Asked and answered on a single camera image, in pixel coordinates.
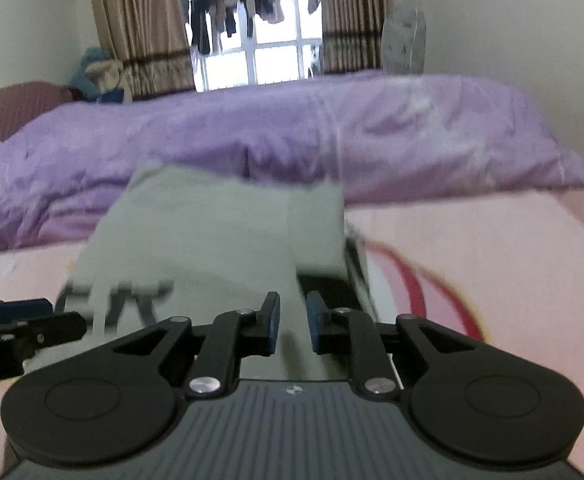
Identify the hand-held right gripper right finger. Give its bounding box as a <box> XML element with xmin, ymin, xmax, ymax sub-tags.
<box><xmin>305</xmin><ymin>290</ymin><xmax>484</xmax><ymax>399</ymax></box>

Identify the maroon pillow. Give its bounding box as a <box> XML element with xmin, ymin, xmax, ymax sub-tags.
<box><xmin>0</xmin><ymin>81</ymin><xmax>75</xmax><ymax>142</ymax></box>

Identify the blue plush toy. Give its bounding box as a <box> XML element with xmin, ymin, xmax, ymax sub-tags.
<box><xmin>67</xmin><ymin>46</ymin><xmax>125</xmax><ymax>98</ymax></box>

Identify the covered standing fan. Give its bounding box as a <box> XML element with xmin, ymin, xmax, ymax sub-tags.
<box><xmin>381</xmin><ymin>4</ymin><xmax>427</xmax><ymax>77</ymax></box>

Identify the white framed window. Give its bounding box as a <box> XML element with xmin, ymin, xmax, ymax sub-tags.
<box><xmin>176</xmin><ymin>0</ymin><xmax>325</xmax><ymax>94</ymax></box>

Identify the grey and black jacket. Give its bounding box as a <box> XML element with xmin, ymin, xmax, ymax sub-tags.
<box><xmin>22</xmin><ymin>161</ymin><xmax>373</xmax><ymax>382</ymax></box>

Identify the brown patterned curtain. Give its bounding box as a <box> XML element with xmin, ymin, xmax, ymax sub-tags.
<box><xmin>319</xmin><ymin>0</ymin><xmax>389</xmax><ymax>77</ymax></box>
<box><xmin>87</xmin><ymin>0</ymin><xmax>196</xmax><ymax>102</ymax></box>

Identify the purple blanket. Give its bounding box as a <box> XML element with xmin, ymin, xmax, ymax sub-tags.
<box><xmin>0</xmin><ymin>70</ymin><xmax>584</xmax><ymax>257</ymax></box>

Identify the row of hanging clothes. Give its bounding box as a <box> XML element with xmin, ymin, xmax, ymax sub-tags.
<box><xmin>178</xmin><ymin>0</ymin><xmax>323</xmax><ymax>57</ymax></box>

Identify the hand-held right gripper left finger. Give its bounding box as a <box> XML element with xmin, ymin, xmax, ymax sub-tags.
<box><xmin>107</xmin><ymin>291</ymin><xmax>282</xmax><ymax>399</ymax></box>

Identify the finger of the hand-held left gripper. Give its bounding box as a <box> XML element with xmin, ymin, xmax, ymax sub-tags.
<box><xmin>0</xmin><ymin>311</ymin><xmax>88</xmax><ymax>357</ymax></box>
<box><xmin>0</xmin><ymin>297</ymin><xmax>54</xmax><ymax>329</ymax></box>

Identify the pink printed bed sheet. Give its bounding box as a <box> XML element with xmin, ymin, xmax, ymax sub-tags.
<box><xmin>0</xmin><ymin>191</ymin><xmax>584</xmax><ymax>480</ymax></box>

